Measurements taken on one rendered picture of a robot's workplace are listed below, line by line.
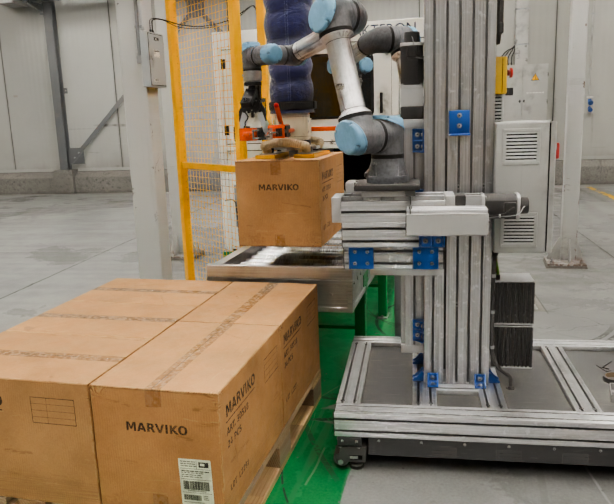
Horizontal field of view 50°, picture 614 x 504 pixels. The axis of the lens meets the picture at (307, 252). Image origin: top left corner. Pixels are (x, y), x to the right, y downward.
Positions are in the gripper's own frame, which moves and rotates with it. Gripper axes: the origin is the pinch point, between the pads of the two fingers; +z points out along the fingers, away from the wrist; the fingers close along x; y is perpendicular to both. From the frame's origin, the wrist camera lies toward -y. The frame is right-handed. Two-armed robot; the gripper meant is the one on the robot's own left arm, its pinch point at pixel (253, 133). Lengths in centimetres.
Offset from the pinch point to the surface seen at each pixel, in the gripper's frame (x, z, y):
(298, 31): -6, -45, 52
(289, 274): -5, 64, 25
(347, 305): -32, 78, 25
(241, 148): 42, 10, 100
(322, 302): -20, 77, 25
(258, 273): 10, 64, 25
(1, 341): 72, 67, -71
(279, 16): 1, -51, 49
